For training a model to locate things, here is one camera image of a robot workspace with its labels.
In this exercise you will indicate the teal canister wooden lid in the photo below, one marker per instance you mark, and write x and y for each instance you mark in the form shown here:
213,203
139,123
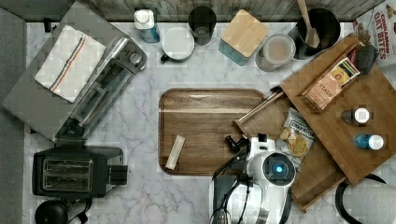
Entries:
241,37

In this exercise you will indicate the cinnamon oat bites box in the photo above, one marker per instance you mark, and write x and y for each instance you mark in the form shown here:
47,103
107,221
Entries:
377,27

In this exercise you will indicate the cream stick packet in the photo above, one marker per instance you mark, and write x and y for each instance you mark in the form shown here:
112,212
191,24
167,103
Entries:
175,152

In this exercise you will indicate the silver toaster oven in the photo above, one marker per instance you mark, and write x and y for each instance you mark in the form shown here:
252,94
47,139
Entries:
54,117

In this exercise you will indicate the white lidded mug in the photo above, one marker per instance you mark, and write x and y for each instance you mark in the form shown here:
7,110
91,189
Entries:
177,44

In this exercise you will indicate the wooden drawer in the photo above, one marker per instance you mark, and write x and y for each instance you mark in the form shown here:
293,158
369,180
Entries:
318,173

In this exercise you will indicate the chips snack bag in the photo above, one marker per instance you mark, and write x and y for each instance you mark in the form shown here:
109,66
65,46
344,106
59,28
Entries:
295,138

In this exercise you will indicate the wooden spoon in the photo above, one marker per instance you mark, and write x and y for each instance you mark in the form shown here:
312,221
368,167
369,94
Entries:
311,38

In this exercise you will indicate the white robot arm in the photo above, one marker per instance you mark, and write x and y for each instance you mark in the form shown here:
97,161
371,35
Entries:
254,186

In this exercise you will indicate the black round object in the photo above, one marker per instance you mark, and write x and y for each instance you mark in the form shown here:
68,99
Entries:
57,212

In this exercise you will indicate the dark white-capped bottle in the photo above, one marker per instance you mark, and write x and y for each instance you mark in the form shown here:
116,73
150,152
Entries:
356,116

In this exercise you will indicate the Stash tea box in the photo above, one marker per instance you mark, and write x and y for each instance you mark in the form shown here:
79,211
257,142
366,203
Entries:
323,91

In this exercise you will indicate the dark grey pouch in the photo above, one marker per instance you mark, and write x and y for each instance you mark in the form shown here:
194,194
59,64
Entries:
366,57

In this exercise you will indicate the dark glass tumbler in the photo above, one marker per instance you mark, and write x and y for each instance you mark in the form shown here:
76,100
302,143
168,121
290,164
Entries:
202,21

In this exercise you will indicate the wooden drawer organizer cabinet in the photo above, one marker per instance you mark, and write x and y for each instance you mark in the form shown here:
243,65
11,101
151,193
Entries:
372,91

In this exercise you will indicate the white paper towel roll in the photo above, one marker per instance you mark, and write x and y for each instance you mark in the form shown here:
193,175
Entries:
372,201

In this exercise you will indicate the striped white dish towel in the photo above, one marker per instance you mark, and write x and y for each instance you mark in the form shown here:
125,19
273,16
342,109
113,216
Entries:
70,63

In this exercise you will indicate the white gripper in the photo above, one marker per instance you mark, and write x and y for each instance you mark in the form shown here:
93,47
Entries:
258,144

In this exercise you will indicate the blue white-capped bottle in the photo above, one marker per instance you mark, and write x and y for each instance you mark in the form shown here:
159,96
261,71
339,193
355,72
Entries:
369,141

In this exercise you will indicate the black two-slot toaster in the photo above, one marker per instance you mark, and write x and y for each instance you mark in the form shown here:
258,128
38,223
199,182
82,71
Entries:
78,171

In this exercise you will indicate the glass jar clear lid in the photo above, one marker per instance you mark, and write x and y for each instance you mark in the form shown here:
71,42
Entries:
277,50

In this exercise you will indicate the wooden serving tray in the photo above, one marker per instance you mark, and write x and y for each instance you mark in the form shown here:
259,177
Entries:
204,117

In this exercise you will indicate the black utensil holder pot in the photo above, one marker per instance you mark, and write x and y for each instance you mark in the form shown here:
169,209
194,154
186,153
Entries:
328,29

